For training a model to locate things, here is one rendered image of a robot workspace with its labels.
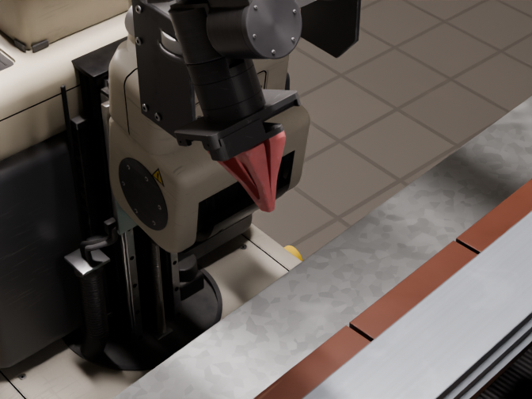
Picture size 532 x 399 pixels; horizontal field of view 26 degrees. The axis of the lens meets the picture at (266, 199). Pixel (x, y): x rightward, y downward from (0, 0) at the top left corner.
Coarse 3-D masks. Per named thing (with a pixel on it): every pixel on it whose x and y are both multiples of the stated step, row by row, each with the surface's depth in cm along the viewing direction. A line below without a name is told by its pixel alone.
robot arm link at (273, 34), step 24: (168, 0) 96; (216, 0) 95; (240, 0) 92; (264, 0) 92; (288, 0) 94; (216, 24) 95; (240, 24) 92; (264, 24) 92; (288, 24) 94; (216, 48) 96; (240, 48) 94; (264, 48) 93; (288, 48) 94
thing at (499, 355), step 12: (528, 324) 117; (516, 336) 115; (528, 336) 117; (492, 348) 113; (504, 348) 114; (516, 348) 115; (528, 348) 117; (480, 360) 112; (492, 360) 113; (504, 360) 114; (468, 372) 111; (480, 372) 112; (492, 372) 113; (456, 384) 110; (468, 384) 111; (480, 384) 112; (444, 396) 109; (456, 396) 110; (468, 396) 111
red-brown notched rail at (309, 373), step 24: (528, 192) 134; (504, 216) 131; (456, 240) 128; (480, 240) 128; (432, 264) 125; (456, 264) 125; (408, 288) 122; (432, 288) 122; (384, 312) 119; (336, 336) 117; (360, 336) 117; (312, 360) 114; (336, 360) 114; (288, 384) 112; (312, 384) 112
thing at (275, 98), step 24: (192, 72) 100; (216, 72) 99; (240, 72) 100; (216, 96) 100; (240, 96) 100; (264, 96) 105; (288, 96) 103; (216, 120) 101; (240, 120) 100; (264, 120) 102; (216, 144) 99
